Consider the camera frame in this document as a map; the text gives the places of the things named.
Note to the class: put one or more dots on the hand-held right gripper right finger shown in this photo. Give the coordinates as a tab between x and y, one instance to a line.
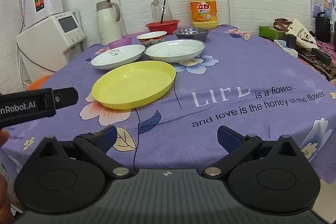
228	138

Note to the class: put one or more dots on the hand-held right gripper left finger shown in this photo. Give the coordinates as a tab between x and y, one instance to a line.
109	136

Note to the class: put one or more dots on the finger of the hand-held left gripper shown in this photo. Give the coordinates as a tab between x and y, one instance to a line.
67	98

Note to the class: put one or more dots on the white patterned ceramic bowl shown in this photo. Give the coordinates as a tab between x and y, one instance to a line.
151	40

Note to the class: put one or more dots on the person's left hand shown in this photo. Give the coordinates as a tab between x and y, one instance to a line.
4	197

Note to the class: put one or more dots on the orange plastic stool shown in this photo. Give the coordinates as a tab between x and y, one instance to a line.
39	82

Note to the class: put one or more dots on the yellow plastic plate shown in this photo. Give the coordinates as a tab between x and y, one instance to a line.
131	85

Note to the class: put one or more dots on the white appliance with screen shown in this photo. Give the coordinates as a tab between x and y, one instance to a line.
44	45

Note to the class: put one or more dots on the white plate with flower print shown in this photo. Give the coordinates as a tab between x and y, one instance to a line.
118	56

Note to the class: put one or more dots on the purple floral tablecloth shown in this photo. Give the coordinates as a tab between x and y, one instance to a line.
223	69

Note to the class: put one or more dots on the purple plastic cup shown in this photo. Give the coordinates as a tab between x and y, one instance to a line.
119	43

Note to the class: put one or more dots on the white thermos jug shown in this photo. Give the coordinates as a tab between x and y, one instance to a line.
107	27

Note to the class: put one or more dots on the white power strip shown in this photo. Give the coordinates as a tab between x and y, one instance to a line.
284	48

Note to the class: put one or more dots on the grey metal bowl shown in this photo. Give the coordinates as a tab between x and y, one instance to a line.
191	35

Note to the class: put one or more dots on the green box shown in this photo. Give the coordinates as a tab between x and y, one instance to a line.
270	32

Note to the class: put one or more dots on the brown patterned cloth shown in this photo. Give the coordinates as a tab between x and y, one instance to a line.
325	69

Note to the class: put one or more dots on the red plastic colander basket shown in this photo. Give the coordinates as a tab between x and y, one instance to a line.
168	27

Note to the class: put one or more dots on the black power adapter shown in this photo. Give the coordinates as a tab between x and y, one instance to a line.
321	56

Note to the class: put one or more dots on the clear glass pitcher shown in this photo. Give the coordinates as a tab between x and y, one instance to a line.
157	8

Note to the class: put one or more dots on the yellow detergent bottle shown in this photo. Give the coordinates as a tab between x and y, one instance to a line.
203	12

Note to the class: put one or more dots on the beige tote bag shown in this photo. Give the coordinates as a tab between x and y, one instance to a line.
302	32

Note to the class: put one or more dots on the black stirring stick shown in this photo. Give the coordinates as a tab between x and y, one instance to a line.
164	5

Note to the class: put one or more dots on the wall picture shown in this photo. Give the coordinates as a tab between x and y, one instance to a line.
321	7

